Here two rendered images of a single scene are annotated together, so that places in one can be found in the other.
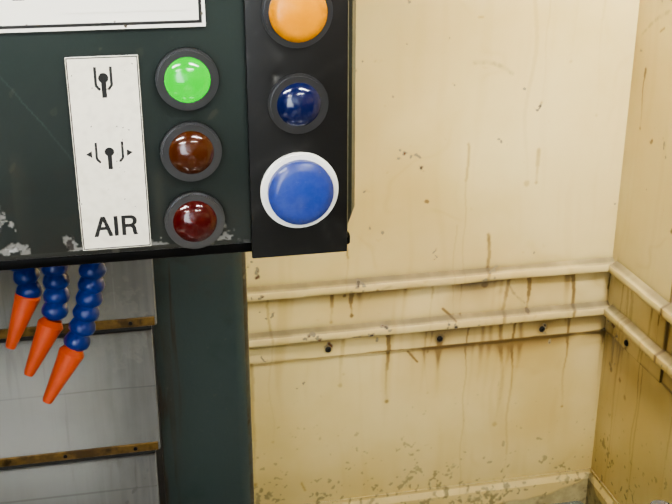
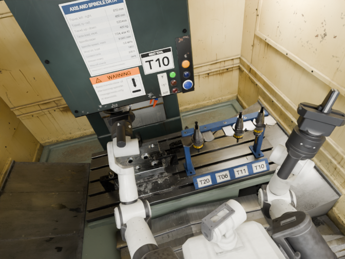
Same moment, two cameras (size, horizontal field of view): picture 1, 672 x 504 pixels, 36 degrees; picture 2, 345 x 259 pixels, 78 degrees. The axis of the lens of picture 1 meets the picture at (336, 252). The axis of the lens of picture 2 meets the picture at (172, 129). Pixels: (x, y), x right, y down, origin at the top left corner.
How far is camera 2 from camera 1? 0.34 m
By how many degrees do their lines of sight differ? 23
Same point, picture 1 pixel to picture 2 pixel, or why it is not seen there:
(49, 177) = (156, 88)
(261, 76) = (181, 72)
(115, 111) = (164, 79)
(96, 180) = (162, 88)
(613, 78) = (240, 17)
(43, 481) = (146, 110)
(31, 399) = not seen: hidden behind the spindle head
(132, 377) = not seen: hidden behind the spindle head
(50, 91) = (155, 78)
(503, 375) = (220, 78)
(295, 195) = (187, 86)
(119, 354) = not seen: hidden behind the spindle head
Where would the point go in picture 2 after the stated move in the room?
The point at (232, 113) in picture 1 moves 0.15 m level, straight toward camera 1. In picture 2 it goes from (178, 77) to (184, 103)
